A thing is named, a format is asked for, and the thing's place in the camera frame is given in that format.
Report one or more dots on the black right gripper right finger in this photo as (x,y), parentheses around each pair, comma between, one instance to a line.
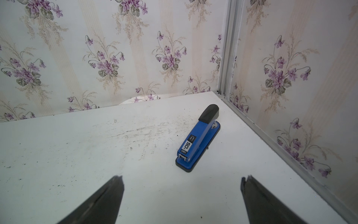
(263,207)

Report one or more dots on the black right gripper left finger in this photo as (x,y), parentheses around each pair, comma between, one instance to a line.
(102,207)

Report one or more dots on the blue black stapler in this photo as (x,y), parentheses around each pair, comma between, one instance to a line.
(199,139)

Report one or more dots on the aluminium corner frame post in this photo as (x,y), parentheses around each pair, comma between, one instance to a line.
(231,35)

